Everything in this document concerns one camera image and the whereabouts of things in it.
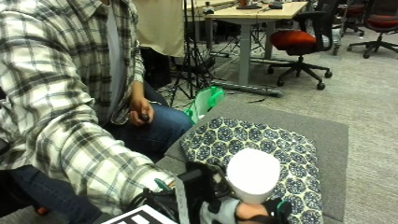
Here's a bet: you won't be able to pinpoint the white cup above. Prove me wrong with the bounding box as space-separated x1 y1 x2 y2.
225 147 282 205

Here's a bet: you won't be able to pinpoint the green and white bag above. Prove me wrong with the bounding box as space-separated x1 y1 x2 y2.
183 85 227 125

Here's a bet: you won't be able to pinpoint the the person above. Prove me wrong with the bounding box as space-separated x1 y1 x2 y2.
0 0 195 224

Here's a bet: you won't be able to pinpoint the blue patterned cloth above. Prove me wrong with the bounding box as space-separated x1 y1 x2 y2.
179 116 325 224

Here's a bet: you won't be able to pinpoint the black tripod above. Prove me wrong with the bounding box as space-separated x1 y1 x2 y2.
168 0 219 107

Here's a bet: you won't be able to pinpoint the white marker cube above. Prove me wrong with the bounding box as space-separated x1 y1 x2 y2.
101 203 180 224

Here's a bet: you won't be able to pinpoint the grey cushion seat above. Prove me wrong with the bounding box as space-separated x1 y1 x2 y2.
155 98 350 224

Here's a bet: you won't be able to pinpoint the small orange object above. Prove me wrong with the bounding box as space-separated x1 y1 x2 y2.
34 204 52 217

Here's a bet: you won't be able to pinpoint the wooden desk with grey legs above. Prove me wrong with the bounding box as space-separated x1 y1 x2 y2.
204 1 312 98

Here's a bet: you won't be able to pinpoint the black device on desk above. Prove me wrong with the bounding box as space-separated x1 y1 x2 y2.
236 0 264 10

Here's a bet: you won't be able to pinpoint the red seat office chair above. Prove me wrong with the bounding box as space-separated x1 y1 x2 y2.
267 0 341 91
337 0 370 37
346 0 398 60

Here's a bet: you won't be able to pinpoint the black glove cables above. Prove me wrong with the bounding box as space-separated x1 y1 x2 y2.
125 186 180 218

